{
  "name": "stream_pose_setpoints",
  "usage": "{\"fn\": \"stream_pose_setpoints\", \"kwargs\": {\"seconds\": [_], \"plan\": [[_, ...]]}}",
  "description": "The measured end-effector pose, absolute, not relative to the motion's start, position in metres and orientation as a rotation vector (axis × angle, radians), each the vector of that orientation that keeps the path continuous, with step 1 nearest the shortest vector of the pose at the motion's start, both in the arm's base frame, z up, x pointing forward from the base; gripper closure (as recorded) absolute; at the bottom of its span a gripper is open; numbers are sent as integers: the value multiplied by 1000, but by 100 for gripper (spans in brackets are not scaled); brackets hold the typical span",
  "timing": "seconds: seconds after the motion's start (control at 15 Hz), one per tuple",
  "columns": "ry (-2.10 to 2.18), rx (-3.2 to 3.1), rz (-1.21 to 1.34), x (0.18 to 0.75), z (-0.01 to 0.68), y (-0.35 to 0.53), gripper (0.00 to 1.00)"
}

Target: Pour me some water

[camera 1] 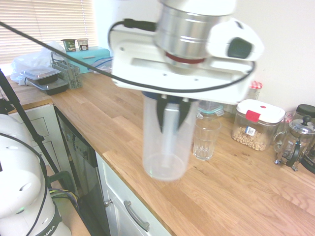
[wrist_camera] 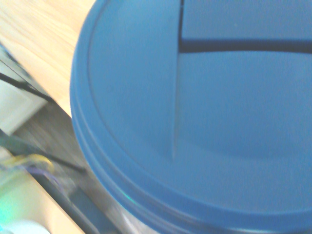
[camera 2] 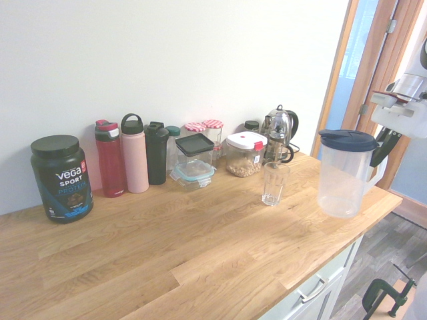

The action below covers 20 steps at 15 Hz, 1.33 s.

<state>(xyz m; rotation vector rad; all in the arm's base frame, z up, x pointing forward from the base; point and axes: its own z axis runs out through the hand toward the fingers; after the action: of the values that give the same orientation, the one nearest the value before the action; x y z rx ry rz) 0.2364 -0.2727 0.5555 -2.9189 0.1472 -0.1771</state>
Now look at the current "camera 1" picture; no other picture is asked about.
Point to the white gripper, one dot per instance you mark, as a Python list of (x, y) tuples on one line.
[(147, 71)]

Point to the translucent plastic pitcher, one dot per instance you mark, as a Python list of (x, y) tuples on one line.
[(169, 159)]

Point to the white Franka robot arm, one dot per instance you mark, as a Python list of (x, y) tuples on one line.
[(187, 27)]

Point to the glass container with teal lid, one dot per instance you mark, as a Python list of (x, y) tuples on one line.
[(211, 109)]

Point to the clear drinking glass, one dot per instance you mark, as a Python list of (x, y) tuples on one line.
[(209, 140)]

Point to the clear zip bag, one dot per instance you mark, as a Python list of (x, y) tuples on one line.
[(103, 65)]

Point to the cereal container with white lid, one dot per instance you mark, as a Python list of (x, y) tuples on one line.
[(258, 113)]

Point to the jar with red checkered lid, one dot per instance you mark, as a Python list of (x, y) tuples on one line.
[(256, 86)]

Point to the white drawer cabinet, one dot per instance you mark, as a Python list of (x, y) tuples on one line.
[(115, 186)]

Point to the teal bread box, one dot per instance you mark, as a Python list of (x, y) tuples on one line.
[(98, 52)]

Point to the grey cutlery basket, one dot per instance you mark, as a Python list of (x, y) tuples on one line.
[(73, 78)]

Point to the black dishwasher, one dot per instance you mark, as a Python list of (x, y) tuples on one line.
[(83, 172)]

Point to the metal cabinet knob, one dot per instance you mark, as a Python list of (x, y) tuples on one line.
[(108, 202)]

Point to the brown yogurt cup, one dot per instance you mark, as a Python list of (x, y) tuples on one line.
[(83, 44)]

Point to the clear glass mug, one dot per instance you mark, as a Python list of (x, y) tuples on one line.
[(290, 116)]

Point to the black food container clear lid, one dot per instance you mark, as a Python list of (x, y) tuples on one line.
[(51, 88), (40, 75)]

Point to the green yogurt cup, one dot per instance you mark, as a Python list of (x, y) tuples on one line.
[(69, 45)]

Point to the green clamp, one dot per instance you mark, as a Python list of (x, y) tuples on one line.
[(61, 175)]

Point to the glass French press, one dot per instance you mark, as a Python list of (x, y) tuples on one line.
[(301, 132)]

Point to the white plastic bag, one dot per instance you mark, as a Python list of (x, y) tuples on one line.
[(29, 59)]

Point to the beige window blind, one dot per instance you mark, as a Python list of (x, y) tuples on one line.
[(37, 14)]

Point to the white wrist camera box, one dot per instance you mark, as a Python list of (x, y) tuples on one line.
[(236, 41)]

